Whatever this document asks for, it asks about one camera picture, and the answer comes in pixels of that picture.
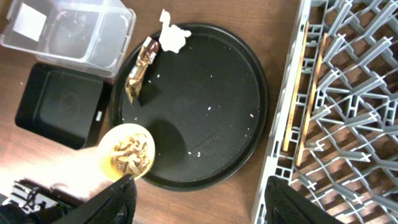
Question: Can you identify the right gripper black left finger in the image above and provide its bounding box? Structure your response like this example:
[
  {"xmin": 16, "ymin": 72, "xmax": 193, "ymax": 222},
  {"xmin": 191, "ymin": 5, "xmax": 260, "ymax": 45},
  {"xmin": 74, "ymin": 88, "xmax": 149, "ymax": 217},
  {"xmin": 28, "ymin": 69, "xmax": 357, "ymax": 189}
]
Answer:
[{"xmin": 55, "ymin": 174, "xmax": 137, "ymax": 224}]

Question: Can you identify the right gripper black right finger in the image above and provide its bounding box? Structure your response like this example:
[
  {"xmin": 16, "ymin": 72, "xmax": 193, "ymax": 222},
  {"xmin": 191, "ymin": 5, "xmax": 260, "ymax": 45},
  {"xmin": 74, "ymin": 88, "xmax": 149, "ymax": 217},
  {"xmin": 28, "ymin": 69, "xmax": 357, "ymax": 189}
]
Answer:
[{"xmin": 264, "ymin": 176, "xmax": 342, "ymax": 224}]

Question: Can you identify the yellow bowl with food scraps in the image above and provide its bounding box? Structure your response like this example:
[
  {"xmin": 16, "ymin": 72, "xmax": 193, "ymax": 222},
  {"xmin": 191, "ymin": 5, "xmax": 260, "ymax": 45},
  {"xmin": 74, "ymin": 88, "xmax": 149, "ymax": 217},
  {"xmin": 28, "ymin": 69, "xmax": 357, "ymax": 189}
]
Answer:
[{"xmin": 98, "ymin": 124, "xmax": 155, "ymax": 182}]

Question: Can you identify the wooden chopstick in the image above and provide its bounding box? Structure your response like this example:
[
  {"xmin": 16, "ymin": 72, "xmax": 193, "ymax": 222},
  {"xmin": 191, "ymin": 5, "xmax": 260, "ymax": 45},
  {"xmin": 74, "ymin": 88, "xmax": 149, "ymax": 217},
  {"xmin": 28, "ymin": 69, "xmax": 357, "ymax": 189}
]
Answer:
[
  {"xmin": 282, "ymin": 21, "xmax": 309, "ymax": 152},
  {"xmin": 295, "ymin": 33, "xmax": 327, "ymax": 167}
]

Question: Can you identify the brown gold snack wrapper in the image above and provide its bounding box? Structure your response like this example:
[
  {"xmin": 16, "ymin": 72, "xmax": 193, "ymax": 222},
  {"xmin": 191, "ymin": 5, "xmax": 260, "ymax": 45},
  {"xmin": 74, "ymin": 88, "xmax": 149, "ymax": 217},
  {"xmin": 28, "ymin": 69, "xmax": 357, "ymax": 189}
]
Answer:
[{"xmin": 125, "ymin": 36, "xmax": 160, "ymax": 106}]

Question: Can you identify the white tissue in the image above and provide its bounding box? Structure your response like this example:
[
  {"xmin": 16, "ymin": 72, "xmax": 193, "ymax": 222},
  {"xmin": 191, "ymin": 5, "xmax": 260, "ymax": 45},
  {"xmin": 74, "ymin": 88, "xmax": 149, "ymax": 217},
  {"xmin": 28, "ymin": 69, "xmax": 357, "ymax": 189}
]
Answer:
[{"xmin": 159, "ymin": 9, "xmax": 192, "ymax": 54}]

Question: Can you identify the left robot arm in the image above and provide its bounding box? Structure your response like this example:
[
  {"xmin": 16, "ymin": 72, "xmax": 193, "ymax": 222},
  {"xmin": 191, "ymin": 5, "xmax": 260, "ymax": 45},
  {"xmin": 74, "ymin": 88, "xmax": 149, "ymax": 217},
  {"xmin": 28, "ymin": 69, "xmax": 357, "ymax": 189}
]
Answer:
[{"xmin": 1, "ymin": 180, "xmax": 81, "ymax": 224}]

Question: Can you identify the grey dishwasher rack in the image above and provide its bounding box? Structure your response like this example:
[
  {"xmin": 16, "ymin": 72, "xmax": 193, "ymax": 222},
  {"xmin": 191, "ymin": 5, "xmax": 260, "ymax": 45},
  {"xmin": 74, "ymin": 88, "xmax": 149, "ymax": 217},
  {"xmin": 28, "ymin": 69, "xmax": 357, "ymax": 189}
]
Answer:
[{"xmin": 251, "ymin": 1, "xmax": 397, "ymax": 223}]

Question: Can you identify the black rectangular tray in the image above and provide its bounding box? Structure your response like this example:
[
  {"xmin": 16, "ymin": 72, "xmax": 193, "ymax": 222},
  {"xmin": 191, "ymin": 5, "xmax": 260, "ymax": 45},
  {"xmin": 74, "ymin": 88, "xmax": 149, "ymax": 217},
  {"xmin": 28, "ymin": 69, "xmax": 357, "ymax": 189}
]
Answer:
[{"xmin": 15, "ymin": 63, "xmax": 112, "ymax": 150}]

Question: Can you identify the black round tray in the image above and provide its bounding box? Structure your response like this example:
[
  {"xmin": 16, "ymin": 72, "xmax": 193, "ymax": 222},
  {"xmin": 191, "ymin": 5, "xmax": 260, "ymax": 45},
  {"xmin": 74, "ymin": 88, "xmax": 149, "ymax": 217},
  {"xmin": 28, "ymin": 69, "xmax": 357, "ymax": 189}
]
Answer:
[{"xmin": 109, "ymin": 23, "xmax": 269, "ymax": 191}]

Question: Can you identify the clear plastic bin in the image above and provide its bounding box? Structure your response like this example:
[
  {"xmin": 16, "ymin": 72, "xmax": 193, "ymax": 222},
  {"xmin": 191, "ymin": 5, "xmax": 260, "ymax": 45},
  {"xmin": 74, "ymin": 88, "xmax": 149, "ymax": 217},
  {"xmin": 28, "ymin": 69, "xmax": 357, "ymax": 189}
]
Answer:
[{"xmin": 1, "ymin": 0, "xmax": 136, "ymax": 78}]

